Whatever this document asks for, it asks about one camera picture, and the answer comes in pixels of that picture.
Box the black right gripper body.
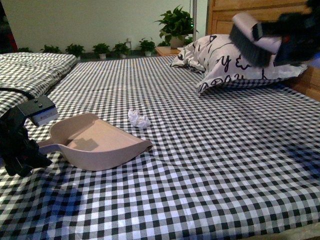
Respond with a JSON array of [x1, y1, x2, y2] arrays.
[[252, 0, 320, 66]]

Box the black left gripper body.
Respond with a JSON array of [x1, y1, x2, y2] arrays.
[[0, 106, 52, 177]]

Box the beige plastic dustpan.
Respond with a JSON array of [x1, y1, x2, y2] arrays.
[[38, 113, 153, 171]]

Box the white tissue paper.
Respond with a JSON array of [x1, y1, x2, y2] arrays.
[[127, 109, 151, 129]]

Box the folded checkered quilt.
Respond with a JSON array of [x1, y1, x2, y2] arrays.
[[0, 52, 77, 97]]

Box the white patterned pillow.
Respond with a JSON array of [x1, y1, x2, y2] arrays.
[[170, 34, 308, 95]]

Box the small potted plant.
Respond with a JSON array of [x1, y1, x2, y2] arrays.
[[65, 43, 85, 60], [40, 44, 62, 54], [113, 42, 131, 59], [92, 43, 110, 60], [139, 38, 156, 57]]

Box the metal pole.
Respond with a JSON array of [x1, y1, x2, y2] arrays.
[[190, 0, 198, 41]]

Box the large potted green plant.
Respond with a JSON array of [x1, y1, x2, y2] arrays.
[[156, 5, 199, 49]]

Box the small wooden side table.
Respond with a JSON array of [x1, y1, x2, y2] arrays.
[[155, 46, 181, 57]]

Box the black white checkered bed sheet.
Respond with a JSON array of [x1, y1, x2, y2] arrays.
[[0, 57, 320, 240]]

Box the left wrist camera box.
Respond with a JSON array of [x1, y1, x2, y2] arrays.
[[17, 95, 59, 127]]

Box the black cable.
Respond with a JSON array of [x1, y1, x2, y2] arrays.
[[0, 86, 36, 101]]

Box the wooden bed frame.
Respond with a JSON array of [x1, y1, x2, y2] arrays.
[[206, 0, 320, 101]]

